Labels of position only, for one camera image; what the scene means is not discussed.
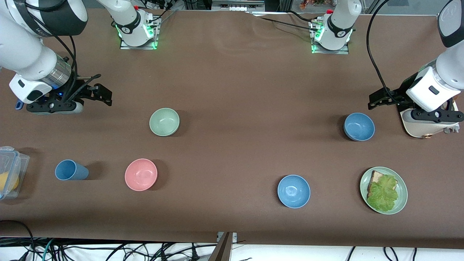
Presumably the blue bowl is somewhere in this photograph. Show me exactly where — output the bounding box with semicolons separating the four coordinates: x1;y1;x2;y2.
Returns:
344;113;376;141
277;175;311;209

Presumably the green bowl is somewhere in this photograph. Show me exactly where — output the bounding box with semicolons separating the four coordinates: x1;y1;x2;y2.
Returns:
149;108;180;137

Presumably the pink bowl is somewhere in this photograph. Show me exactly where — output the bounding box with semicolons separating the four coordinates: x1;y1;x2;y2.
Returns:
125;158;158;191

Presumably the cream toaster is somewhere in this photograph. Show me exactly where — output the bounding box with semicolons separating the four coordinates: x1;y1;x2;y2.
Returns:
399;99;461;139

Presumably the blue cup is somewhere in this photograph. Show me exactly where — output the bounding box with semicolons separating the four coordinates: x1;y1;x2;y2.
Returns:
55;159;89;181

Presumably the bread slice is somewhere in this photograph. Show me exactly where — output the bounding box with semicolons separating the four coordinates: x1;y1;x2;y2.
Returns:
367;170;398;198

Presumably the clear plastic food container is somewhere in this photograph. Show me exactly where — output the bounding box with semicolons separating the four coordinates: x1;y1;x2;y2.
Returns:
0;146;30;200

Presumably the green lettuce leaf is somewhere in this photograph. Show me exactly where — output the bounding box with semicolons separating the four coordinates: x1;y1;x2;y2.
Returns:
367;175;399;212

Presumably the green plate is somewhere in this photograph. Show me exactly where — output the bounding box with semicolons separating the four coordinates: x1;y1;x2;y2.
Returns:
360;167;408;215

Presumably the yellow food item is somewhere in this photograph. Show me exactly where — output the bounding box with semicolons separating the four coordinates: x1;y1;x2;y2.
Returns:
0;172;19;192

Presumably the brown table cover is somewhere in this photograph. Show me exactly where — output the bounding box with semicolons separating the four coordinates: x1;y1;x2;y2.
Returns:
0;8;464;250

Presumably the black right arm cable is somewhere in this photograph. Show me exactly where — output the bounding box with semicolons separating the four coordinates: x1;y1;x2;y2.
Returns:
34;32;78;102

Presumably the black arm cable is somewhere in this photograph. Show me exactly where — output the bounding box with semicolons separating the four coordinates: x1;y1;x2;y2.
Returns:
34;32;78;102
365;0;403;106

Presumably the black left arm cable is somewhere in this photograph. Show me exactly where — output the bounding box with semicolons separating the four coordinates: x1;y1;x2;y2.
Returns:
365;0;403;106

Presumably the black cable on table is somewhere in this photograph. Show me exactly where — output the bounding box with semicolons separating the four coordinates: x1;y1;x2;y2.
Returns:
250;12;319;30

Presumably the black looped cable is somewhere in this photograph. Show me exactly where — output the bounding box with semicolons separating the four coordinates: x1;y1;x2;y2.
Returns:
0;219;36;261

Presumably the teal cable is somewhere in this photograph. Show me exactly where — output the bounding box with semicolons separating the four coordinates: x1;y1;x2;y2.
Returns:
42;239;55;261

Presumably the aluminium frame profile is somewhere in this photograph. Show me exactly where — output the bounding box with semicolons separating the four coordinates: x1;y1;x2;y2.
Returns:
212;0;265;11

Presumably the metal bracket post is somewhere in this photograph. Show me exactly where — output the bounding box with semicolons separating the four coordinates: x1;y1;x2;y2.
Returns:
208;232;237;261

